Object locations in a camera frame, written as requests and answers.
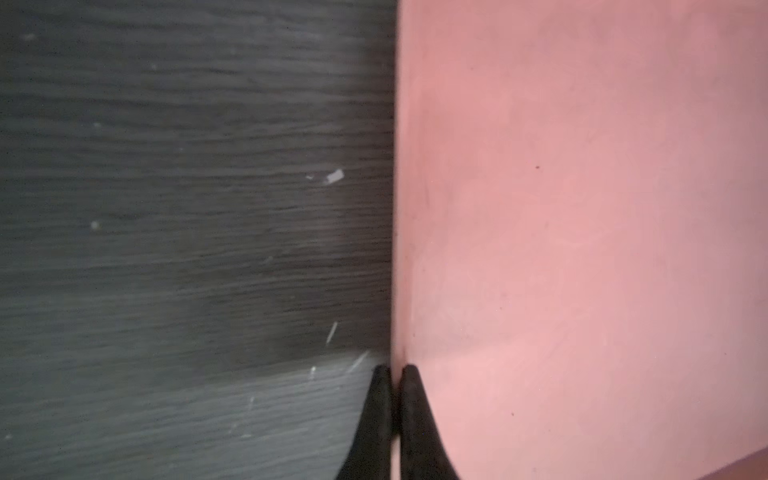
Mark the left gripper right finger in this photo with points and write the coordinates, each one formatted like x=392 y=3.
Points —
x=422 y=453

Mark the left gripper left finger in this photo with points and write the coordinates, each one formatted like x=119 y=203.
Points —
x=369 y=457

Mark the pink tray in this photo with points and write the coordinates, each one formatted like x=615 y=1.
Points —
x=580 y=248

